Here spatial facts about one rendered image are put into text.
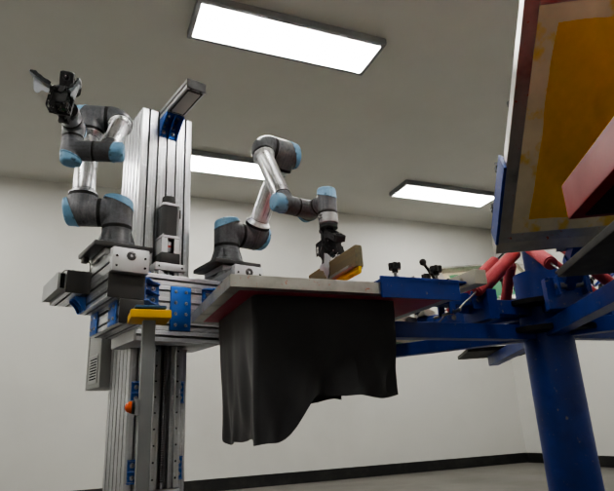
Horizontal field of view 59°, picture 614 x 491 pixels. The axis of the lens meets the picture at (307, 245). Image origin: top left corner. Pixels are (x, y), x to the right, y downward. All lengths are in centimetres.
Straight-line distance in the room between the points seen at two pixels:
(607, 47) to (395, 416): 531
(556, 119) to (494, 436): 587
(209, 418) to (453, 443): 288
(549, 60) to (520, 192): 41
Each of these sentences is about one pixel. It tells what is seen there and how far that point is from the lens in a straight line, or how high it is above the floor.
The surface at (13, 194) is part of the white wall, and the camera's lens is 602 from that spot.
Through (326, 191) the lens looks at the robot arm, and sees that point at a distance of 209.
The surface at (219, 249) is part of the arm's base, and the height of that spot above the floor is 132.
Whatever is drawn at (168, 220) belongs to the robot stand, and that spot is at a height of 144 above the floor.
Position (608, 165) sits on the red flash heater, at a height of 103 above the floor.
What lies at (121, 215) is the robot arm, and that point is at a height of 139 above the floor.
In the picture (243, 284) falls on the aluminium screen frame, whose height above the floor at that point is 96.
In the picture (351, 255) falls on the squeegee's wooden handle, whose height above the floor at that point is 111.
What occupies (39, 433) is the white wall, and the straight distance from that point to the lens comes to 555.
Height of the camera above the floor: 58
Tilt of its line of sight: 18 degrees up
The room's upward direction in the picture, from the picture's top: 3 degrees counter-clockwise
